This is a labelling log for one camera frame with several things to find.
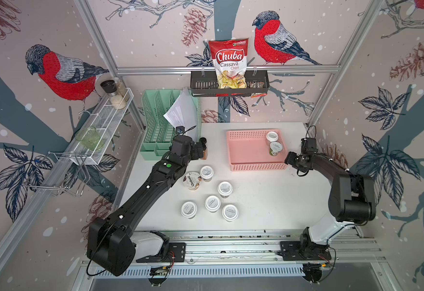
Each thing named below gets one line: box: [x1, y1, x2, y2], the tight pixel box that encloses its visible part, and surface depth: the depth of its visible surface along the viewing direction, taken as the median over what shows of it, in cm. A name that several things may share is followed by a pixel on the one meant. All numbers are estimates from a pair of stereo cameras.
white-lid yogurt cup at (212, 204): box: [204, 195, 222, 213], surface depth 82 cm
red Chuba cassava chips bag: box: [208, 38, 249, 90], surface depth 83 cm
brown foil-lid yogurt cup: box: [182, 170, 202, 191], surface depth 92 cm
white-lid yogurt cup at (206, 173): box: [199, 165, 215, 182], surface depth 92 cm
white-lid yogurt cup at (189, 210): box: [181, 201, 198, 219], surface depth 81 cm
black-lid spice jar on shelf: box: [99, 79, 127, 110], surface depth 82 cm
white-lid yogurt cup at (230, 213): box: [221, 204, 239, 223], surface depth 79 cm
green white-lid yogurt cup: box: [268, 141, 283, 157], surface depth 103 cm
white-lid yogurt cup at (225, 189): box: [217, 181, 234, 199], surface depth 87 cm
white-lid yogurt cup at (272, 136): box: [265, 130, 279, 142], surface depth 109 cm
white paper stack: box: [163, 86, 199, 141], surface depth 97 cm
